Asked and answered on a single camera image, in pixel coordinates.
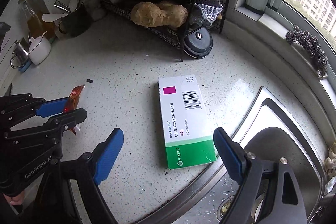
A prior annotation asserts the small steel teapot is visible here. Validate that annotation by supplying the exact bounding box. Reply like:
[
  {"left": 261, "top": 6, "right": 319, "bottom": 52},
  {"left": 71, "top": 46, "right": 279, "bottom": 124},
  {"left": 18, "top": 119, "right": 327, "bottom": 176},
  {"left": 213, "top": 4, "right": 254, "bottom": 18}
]
[{"left": 10, "top": 38, "right": 32, "bottom": 73}]

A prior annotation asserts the crumpled rag by sink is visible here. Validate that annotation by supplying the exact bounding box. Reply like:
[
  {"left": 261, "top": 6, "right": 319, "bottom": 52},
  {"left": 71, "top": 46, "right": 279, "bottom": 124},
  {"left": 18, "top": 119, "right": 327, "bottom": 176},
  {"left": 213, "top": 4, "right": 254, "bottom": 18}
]
[{"left": 323, "top": 143, "right": 336, "bottom": 180}]

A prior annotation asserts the glass oil carafe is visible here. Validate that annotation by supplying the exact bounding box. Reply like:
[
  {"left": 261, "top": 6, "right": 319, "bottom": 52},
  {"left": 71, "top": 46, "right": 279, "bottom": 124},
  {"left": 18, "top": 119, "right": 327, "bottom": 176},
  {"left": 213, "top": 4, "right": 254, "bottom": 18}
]
[{"left": 18, "top": 0, "right": 56, "bottom": 43}]

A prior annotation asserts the garlic bulb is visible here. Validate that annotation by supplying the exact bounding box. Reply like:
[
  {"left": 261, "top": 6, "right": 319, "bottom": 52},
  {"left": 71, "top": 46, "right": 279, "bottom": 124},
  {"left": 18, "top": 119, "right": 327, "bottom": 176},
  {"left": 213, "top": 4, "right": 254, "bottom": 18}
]
[{"left": 91, "top": 8, "right": 105, "bottom": 22}]

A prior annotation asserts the white sugar pot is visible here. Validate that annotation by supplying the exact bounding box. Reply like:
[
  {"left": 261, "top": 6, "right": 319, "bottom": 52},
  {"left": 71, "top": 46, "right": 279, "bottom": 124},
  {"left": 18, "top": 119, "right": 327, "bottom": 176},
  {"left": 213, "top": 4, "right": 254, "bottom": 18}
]
[{"left": 29, "top": 31, "right": 51, "bottom": 65}]

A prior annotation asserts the white green medicine box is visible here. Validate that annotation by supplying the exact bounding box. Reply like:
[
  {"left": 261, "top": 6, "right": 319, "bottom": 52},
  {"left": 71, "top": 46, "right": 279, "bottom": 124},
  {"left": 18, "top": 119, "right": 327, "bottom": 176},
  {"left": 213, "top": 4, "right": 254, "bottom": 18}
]
[{"left": 158, "top": 75, "right": 217, "bottom": 169}]

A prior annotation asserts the ginger root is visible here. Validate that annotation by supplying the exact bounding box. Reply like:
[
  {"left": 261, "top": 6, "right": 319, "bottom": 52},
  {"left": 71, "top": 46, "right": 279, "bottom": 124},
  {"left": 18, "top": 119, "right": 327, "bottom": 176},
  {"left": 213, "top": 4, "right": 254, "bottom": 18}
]
[{"left": 130, "top": 1, "right": 189, "bottom": 29}]

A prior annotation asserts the stainless steel sink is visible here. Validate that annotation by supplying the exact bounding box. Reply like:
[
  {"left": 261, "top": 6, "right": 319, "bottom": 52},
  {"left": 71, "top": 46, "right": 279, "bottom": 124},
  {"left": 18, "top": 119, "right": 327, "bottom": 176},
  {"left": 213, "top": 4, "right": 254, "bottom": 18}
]
[{"left": 143, "top": 87, "right": 326, "bottom": 223}]

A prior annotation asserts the red sauce packet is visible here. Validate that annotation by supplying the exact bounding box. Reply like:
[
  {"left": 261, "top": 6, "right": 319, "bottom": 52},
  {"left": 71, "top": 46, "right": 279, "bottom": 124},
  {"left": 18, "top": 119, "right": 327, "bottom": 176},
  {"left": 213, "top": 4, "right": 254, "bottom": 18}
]
[{"left": 63, "top": 84, "right": 86, "bottom": 136}]

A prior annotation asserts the dark utensil mug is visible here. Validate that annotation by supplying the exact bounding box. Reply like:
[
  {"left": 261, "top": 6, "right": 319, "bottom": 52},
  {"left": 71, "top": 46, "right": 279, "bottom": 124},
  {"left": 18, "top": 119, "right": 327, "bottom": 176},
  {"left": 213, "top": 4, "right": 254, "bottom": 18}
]
[{"left": 58, "top": 5, "right": 93, "bottom": 38}]

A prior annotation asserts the black round timer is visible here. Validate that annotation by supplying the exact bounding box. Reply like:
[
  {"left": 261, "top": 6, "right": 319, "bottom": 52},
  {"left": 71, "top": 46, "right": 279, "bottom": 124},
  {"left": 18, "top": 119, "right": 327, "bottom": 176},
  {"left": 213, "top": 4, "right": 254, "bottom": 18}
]
[{"left": 183, "top": 27, "right": 214, "bottom": 59}]

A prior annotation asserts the dried purple flower bunch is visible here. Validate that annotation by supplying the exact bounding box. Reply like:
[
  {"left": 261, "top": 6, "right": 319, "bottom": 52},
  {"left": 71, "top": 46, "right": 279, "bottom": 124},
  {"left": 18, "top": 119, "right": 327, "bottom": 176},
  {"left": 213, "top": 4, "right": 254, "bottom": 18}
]
[{"left": 285, "top": 25, "right": 328, "bottom": 77}]

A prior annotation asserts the person's left hand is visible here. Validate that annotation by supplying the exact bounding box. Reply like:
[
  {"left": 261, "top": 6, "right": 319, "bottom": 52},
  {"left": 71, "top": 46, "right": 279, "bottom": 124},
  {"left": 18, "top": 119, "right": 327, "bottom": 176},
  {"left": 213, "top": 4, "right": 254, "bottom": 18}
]
[{"left": 3, "top": 191, "right": 25, "bottom": 205}]

